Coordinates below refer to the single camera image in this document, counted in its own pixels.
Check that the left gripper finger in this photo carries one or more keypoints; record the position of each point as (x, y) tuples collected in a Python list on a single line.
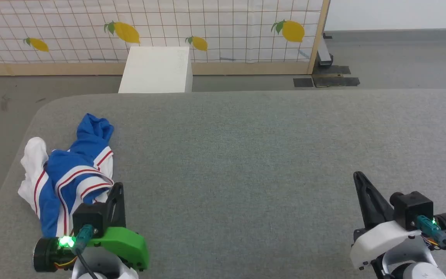
[(117, 209)]

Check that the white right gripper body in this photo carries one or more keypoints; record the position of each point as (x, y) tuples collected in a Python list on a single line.
[(378, 240)]

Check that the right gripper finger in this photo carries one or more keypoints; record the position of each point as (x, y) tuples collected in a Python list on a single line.
[(372, 205)]

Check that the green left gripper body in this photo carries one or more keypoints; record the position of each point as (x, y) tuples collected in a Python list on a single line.
[(124, 242)]

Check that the blue white sports jersey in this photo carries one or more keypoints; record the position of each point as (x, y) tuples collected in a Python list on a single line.
[(70, 170)]

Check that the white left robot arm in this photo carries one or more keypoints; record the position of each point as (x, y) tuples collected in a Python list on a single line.
[(103, 267)]

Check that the white box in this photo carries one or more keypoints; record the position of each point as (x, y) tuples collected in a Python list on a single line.
[(155, 69)]

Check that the grey metal partition foot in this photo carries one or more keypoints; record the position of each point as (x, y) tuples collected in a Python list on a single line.
[(324, 54)]

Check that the lemon print partition screen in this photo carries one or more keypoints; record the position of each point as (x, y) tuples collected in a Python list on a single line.
[(161, 27)]

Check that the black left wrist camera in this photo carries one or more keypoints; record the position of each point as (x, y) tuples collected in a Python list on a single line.
[(88, 217)]

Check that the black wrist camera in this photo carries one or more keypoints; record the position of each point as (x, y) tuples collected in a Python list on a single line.
[(88, 217), (412, 207)]

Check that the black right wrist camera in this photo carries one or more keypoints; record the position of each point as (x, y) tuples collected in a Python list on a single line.
[(412, 207)]

